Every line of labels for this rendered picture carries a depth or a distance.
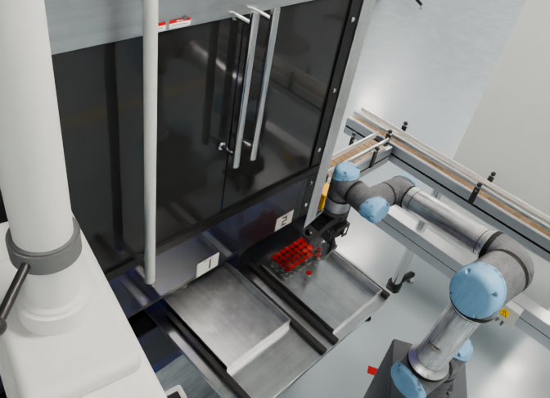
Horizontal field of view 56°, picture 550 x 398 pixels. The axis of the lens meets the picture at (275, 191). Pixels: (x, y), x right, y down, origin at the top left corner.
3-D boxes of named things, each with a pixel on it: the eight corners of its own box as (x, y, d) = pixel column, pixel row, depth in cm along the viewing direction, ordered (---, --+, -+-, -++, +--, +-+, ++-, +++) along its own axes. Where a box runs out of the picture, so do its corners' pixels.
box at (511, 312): (487, 309, 238) (495, 297, 232) (492, 305, 241) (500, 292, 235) (511, 327, 232) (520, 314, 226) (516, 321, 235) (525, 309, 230)
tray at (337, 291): (258, 269, 178) (259, 263, 176) (308, 238, 194) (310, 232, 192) (331, 336, 162) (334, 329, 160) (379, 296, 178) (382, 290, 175)
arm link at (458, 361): (466, 368, 159) (484, 344, 151) (440, 391, 152) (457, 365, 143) (437, 340, 166) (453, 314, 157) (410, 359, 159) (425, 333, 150)
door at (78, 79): (66, 288, 120) (29, 55, 83) (218, 211, 149) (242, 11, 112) (67, 290, 120) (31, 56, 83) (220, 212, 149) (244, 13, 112)
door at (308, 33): (220, 210, 149) (243, 11, 112) (317, 161, 176) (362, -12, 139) (221, 211, 149) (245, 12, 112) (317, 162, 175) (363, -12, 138)
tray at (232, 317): (155, 297, 163) (156, 291, 160) (219, 260, 179) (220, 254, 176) (226, 373, 146) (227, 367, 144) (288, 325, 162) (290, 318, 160)
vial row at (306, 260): (281, 277, 177) (283, 268, 174) (315, 254, 188) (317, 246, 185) (286, 281, 176) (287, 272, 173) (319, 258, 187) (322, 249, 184)
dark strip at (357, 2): (297, 214, 186) (352, -8, 136) (305, 209, 189) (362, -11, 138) (299, 215, 185) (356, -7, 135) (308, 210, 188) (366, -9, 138)
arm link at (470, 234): (560, 250, 123) (403, 162, 155) (535, 266, 117) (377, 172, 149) (543, 286, 129) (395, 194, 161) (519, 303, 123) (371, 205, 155)
